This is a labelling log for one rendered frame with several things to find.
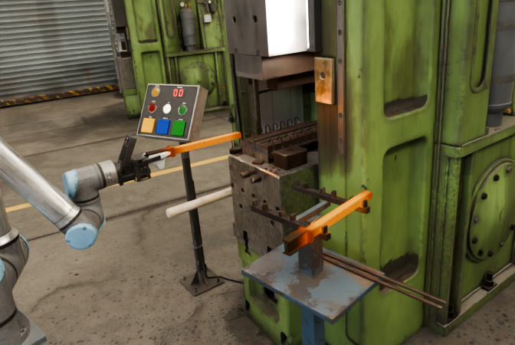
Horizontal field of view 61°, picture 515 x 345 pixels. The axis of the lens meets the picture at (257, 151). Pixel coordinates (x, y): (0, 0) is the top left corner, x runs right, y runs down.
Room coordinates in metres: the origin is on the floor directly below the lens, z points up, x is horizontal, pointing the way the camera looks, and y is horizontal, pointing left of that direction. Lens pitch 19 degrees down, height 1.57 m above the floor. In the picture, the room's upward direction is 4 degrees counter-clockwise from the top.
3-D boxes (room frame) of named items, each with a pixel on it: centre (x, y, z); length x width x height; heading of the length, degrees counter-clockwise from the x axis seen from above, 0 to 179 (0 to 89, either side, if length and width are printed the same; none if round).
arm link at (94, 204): (1.37, 0.60, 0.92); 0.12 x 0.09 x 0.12; 12
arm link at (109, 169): (1.43, 0.53, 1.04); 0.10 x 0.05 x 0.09; 34
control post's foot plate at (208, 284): (2.23, 0.39, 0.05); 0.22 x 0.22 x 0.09; 34
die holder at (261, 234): (1.89, -0.20, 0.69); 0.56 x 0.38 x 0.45; 124
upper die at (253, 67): (1.93, -0.16, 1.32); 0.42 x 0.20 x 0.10; 124
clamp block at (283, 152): (1.69, -0.14, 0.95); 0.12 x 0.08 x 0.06; 124
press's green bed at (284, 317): (1.89, -0.20, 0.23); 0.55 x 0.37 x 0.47; 124
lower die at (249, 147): (1.93, -0.16, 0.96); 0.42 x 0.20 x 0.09; 124
